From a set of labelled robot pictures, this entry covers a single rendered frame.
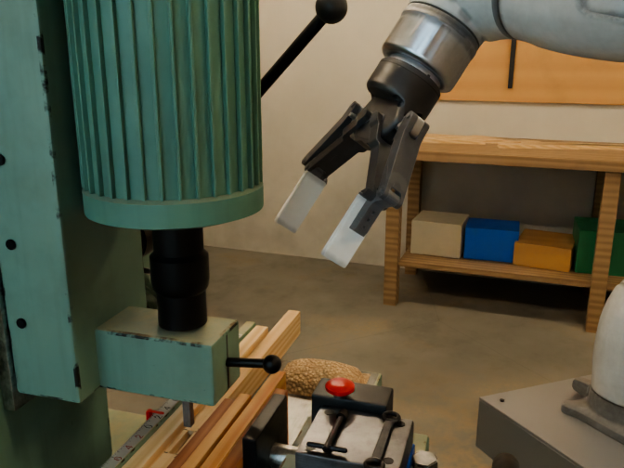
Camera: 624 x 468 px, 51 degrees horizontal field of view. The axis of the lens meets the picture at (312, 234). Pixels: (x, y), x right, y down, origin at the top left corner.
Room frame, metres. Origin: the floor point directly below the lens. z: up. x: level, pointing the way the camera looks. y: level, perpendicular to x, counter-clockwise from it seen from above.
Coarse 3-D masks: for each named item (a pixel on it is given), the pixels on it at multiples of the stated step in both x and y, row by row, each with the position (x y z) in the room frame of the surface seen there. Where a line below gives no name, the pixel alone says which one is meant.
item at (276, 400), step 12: (276, 396) 0.63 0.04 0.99; (264, 408) 0.61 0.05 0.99; (276, 408) 0.61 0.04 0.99; (264, 420) 0.58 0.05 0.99; (276, 420) 0.60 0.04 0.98; (252, 432) 0.56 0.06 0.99; (264, 432) 0.57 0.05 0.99; (276, 432) 0.60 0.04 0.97; (252, 444) 0.55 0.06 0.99; (264, 444) 0.57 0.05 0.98; (276, 444) 0.59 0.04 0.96; (252, 456) 0.55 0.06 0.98; (264, 456) 0.57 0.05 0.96; (276, 456) 0.58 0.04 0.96
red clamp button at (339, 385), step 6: (336, 378) 0.61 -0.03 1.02; (342, 378) 0.61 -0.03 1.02; (330, 384) 0.60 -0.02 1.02; (336, 384) 0.60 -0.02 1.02; (342, 384) 0.60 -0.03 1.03; (348, 384) 0.60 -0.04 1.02; (354, 384) 0.60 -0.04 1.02; (330, 390) 0.59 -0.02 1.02; (336, 390) 0.59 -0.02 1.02; (342, 390) 0.59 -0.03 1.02; (348, 390) 0.59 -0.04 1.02
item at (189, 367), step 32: (128, 320) 0.66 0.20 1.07; (224, 320) 0.66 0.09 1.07; (128, 352) 0.62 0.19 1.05; (160, 352) 0.61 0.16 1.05; (192, 352) 0.60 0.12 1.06; (224, 352) 0.62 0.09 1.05; (128, 384) 0.63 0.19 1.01; (160, 384) 0.61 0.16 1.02; (192, 384) 0.60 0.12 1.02; (224, 384) 0.62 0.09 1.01
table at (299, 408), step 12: (288, 360) 0.90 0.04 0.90; (372, 372) 0.86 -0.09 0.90; (372, 384) 0.82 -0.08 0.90; (252, 396) 0.79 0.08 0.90; (288, 396) 0.79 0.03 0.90; (300, 396) 0.79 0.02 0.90; (288, 408) 0.76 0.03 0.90; (300, 408) 0.76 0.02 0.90; (288, 420) 0.73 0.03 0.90; (300, 420) 0.73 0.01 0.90; (288, 432) 0.71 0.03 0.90
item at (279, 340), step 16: (288, 320) 0.95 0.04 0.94; (272, 336) 0.90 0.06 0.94; (288, 336) 0.94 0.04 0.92; (256, 352) 0.84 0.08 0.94; (272, 352) 0.87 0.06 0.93; (240, 368) 0.80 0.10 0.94; (256, 368) 0.81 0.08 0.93; (240, 384) 0.76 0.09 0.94; (256, 384) 0.81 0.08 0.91; (208, 416) 0.68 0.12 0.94
